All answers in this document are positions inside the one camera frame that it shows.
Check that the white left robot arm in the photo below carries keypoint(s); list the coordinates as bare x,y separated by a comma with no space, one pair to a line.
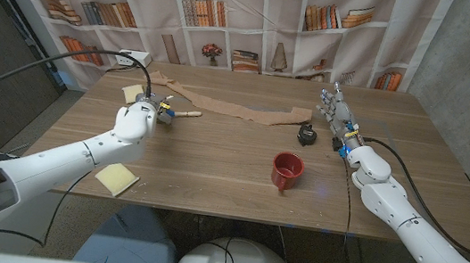
46,171

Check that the yellow sponge far left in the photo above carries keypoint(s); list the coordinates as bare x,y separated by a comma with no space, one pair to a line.
133,93

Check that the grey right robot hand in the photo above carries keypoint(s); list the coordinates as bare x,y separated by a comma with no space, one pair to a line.
339,115

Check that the printed bookshelf backdrop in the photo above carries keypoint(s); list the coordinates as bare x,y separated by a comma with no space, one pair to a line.
253,21

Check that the tan adhesive wrap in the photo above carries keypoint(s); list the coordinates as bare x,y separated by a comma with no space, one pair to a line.
255,113

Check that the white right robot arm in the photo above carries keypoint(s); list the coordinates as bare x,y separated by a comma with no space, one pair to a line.
408,224

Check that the yellow sponge near edge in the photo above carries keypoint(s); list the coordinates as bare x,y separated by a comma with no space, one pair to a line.
117,178

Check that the black tape measure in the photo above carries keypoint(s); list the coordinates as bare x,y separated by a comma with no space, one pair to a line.
307,134

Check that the white power box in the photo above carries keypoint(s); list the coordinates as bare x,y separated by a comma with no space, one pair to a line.
132,58

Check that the red mug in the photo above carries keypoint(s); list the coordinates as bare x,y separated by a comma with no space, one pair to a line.
288,169

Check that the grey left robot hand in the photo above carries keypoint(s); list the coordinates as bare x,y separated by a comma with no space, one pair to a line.
155,104

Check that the blue-grey bin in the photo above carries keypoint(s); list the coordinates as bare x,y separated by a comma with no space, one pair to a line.
130,249

